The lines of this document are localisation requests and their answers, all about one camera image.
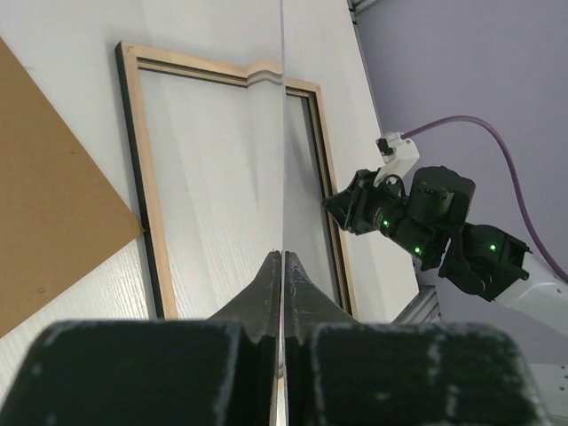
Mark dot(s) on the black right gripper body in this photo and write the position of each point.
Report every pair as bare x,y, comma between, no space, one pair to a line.
363,207

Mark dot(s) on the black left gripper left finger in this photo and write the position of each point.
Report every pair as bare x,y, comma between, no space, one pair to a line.
216,371

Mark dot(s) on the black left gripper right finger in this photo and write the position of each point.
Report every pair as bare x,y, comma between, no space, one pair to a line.
343,372

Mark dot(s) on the clear acrylic glazing sheet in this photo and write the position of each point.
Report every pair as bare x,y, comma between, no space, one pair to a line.
267,92

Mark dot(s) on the wooden picture frame black front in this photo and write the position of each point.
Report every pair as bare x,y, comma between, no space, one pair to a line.
131,58

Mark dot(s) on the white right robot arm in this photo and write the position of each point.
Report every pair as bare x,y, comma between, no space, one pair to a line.
491,267

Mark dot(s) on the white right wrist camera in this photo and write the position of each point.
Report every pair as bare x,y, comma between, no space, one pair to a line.
399,156

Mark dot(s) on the brown frame backing board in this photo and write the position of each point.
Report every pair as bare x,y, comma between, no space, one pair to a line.
60,217

